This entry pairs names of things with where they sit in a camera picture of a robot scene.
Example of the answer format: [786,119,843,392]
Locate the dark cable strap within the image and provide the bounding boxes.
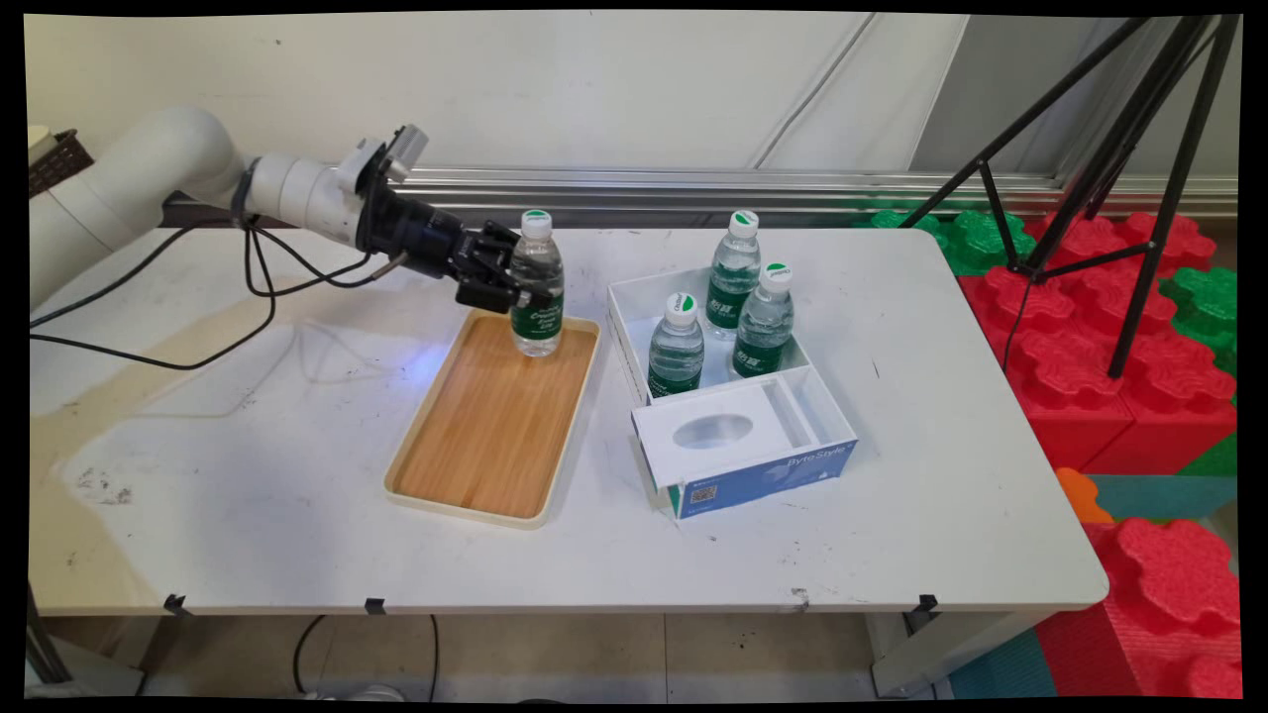
[233,160,261,227]

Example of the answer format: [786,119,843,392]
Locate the green foam block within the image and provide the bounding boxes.
[857,206,1038,276]
[1157,265,1239,377]
[1177,431,1239,478]

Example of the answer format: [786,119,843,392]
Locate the teal foam mat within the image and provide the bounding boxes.
[1088,473,1239,526]
[949,627,1059,699]

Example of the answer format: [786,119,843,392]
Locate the white table leg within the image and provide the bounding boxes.
[870,609,1053,697]

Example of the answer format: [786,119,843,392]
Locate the white blue ByteDance box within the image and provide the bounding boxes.
[606,265,859,521]

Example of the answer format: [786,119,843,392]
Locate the orange foam mat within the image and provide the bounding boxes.
[1053,466,1115,526]

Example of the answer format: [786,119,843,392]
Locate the green label water bottle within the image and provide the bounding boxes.
[647,293,706,399]
[731,261,795,380]
[705,209,762,341]
[509,209,566,358]

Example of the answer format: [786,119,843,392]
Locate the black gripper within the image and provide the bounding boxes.
[359,186,554,315]

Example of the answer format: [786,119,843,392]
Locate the red foam block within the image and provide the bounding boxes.
[1025,210,1217,298]
[956,265,1180,348]
[1001,322,1239,474]
[1035,515,1242,699]

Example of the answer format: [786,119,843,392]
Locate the brown woven basket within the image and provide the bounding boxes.
[28,129,95,199]

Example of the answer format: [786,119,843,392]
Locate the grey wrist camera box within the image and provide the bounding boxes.
[381,124,430,182]

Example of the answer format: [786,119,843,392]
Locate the aluminium wall rail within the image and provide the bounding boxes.
[163,163,1239,224]

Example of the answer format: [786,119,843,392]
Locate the wooden tray with cream rim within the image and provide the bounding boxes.
[383,307,602,530]

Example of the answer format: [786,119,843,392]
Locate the black camera tripod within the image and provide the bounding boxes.
[897,15,1239,379]

